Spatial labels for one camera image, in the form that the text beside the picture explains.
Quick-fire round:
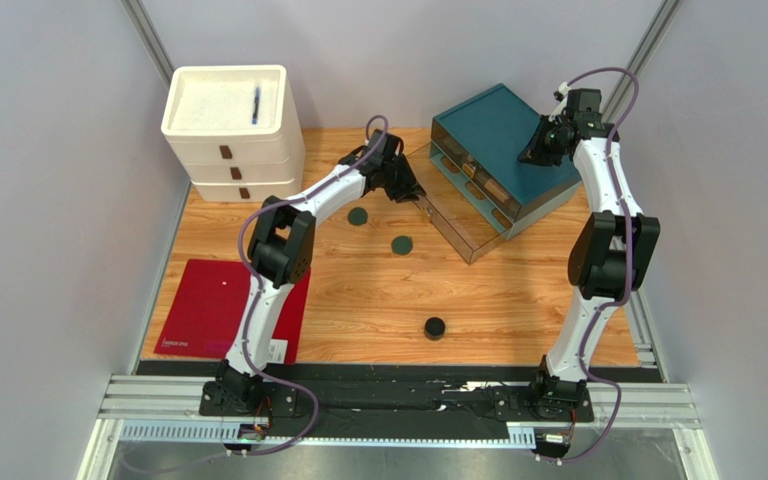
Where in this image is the white three-drawer organizer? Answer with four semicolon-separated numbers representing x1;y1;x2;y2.
161;64;306;203

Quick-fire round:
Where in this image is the black round jar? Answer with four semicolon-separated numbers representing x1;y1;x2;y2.
423;317;446;341

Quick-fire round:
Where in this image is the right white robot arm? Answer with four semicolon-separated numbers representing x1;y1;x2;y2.
518;84;661;420

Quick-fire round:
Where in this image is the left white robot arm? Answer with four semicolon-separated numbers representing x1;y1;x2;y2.
199;129;425;416

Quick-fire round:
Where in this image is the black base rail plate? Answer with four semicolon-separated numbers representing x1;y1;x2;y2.
134;359;664;441

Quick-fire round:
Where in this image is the dark green round puff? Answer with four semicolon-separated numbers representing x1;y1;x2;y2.
347;207;369;226

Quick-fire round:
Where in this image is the red mat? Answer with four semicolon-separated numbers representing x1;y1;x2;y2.
153;259;311;365

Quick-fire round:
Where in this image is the blue pen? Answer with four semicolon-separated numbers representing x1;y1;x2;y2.
251;85;262;125

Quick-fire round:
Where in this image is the teal drawer organizer box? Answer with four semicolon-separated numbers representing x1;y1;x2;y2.
431;83;581;238

